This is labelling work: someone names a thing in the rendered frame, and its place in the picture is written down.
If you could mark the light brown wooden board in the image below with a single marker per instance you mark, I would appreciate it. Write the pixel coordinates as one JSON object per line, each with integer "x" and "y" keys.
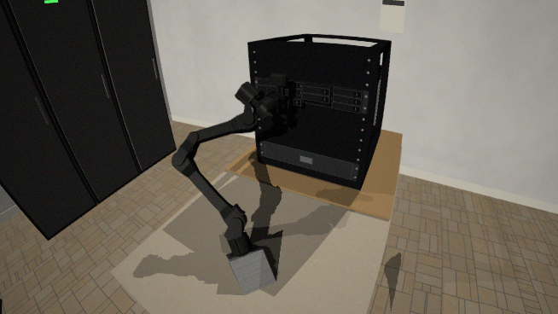
{"x": 375, "y": 197}

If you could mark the black server rack frame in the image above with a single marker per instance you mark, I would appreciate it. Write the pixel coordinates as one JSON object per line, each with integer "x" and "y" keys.
{"x": 324, "y": 143}

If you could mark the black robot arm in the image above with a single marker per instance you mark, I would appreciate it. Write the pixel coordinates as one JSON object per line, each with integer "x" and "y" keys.
{"x": 183, "y": 161}

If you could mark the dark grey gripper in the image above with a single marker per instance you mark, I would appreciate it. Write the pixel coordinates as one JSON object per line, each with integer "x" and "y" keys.
{"x": 281, "y": 101}

